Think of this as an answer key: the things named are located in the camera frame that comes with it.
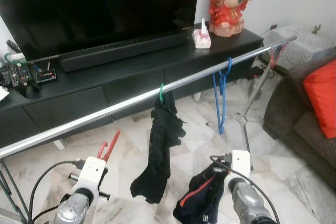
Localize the black soundbar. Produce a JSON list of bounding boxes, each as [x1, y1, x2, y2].
[[59, 30, 190, 72]]

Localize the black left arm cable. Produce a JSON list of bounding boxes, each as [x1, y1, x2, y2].
[[29, 158, 85, 224]]

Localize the white tissue box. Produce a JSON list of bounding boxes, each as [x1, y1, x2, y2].
[[192, 17, 212, 50]]

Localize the black digital meter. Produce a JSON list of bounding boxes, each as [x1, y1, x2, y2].
[[30, 66, 58, 84]]

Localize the red robed deity statue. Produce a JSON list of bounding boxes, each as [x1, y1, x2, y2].
[[208, 0, 256, 38]]

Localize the electronics board cluster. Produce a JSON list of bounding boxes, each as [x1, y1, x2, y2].
[[0, 51, 33, 96]]

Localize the silver metal clothes rack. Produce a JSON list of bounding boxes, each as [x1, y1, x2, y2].
[[0, 35, 298, 224]]

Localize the dark grey fabric sofa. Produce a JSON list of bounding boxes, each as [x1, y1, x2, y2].
[[262, 51, 336, 185]]

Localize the black logo T-shirt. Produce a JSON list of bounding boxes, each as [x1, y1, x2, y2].
[[130, 92, 187, 205]]

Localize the red cushion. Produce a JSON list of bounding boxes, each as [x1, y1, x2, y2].
[[303, 59, 336, 140]]

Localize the blue plastic clothes hanger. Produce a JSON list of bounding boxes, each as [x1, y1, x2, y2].
[[212, 57, 233, 135]]

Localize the grey speckled covered box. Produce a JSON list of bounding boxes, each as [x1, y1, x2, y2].
[[261, 24, 322, 70]]

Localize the black flat screen television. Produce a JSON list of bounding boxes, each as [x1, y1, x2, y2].
[[0, 0, 201, 62]]

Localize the navy shirt with red stripes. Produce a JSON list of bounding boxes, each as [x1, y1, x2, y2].
[[173, 161, 232, 224]]

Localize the red plastic clothes hanger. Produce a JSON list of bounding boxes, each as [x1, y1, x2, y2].
[[96, 130, 121, 164], [269, 43, 288, 70]]

